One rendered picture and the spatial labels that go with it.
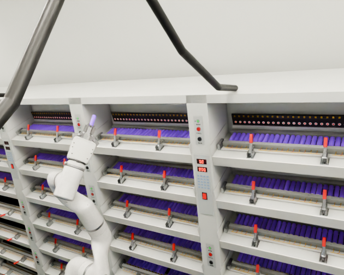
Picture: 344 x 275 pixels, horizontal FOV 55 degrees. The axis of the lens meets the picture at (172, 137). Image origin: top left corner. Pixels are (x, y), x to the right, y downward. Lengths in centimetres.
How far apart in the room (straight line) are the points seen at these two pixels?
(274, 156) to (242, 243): 43
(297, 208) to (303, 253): 20
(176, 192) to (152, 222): 27
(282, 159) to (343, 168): 21
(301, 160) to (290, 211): 21
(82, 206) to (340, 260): 105
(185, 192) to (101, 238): 44
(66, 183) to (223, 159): 64
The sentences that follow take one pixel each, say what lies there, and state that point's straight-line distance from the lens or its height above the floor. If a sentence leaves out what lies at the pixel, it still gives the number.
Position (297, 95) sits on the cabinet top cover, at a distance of 121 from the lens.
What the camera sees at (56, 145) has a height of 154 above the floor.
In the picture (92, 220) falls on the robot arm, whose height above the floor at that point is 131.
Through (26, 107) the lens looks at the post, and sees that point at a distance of 239.
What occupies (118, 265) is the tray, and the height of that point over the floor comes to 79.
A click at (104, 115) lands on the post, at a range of 185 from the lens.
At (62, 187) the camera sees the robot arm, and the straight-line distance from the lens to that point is 141.
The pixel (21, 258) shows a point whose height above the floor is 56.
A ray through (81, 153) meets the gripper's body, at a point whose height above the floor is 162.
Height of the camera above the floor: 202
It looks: 16 degrees down
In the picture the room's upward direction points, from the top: 7 degrees counter-clockwise
